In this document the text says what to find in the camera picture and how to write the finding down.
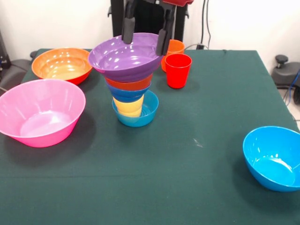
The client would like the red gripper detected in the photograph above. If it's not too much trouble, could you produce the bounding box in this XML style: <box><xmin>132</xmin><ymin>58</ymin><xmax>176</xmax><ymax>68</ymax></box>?
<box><xmin>121</xmin><ymin>0</ymin><xmax>195</xmax><ymax>57</ymax></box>

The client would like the dark green table cloth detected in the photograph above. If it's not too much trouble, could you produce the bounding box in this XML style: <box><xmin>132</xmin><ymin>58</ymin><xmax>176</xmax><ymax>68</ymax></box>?
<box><xmin>0</xmin><ymin>48</ymin><xmax>300</xmax><ymax>225</ymax></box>

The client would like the large orange bowl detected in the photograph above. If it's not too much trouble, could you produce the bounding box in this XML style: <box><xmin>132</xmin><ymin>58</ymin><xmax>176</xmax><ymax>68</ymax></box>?
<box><xmin>31</xmin><ymin>47</ymin><xmax>93</xmax><ymax>85</ymax></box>

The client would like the small orange bowl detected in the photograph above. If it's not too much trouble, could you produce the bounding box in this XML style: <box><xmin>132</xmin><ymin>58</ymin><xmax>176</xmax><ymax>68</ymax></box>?
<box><xmin>105</xmin><ymin>74</ymin><xmax>153</xmax><ymax>91</ymax></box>

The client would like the large pink bowl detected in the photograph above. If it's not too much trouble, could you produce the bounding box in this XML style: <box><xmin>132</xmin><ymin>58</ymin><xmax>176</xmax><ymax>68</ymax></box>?
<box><xmin>0</xmin><ymin>79</ymin><xmax>86</xmax><ymax>148</ymax></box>

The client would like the orange cup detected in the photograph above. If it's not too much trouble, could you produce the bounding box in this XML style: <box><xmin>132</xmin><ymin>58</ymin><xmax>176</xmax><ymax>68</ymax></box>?
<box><xmin>161</xmin><ymin>39</ymin><xmax>185</xmax><ymax>73</ymax></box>

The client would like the large light blue bowl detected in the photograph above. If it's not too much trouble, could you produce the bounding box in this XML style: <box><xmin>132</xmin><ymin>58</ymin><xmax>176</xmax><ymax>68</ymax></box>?
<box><xmin>242</xmin><ymin>126</ymin><xmax>300</xmax><ymax>193</ymax></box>

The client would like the purple bowl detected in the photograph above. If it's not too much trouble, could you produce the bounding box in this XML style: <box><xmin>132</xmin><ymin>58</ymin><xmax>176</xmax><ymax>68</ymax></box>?
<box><xmin>88</xmin><ymin>32</ymin><xmax>165</xmax><ymax>83</ymax></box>

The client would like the small dark blue bowl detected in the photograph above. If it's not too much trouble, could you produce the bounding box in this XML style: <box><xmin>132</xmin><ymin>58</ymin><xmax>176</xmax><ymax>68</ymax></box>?
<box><xmin>106</xmin><ymin>82</ymin><xmax>152</xmax><ymax>103</ymax></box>

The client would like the small light blue bowl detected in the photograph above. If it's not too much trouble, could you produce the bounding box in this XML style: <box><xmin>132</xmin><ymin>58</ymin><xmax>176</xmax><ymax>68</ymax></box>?
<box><xmin>111</xmin><ymin>90</ymin><xmax>159</xmax><ymax>128</ymax></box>

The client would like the black hanging cable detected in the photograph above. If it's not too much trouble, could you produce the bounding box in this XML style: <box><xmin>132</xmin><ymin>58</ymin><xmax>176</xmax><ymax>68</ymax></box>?
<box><xmin>201</xmin><ymin>0</ymin><xmax>212</xmax><ymax>50</ymax></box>

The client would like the yellow cup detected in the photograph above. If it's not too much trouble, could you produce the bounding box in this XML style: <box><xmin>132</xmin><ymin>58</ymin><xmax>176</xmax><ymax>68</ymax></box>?
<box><xmin>112</xmin><ymin>95</ymin><xmax>145</xmax><ymax>118</ymax></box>

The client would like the red cup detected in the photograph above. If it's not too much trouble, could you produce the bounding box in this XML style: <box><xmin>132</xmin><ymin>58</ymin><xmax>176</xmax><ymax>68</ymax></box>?
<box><xmin>165</xmin><ymin>53</ymin><xmax>193</xmax><ymax>89</ymax></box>

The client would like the blue cable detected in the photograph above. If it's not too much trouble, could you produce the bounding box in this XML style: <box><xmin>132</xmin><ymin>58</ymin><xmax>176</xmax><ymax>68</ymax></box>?
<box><xmin>283</xmin><ymin>70</ymin><xmax>300</xmax><ymax>124</ymax></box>

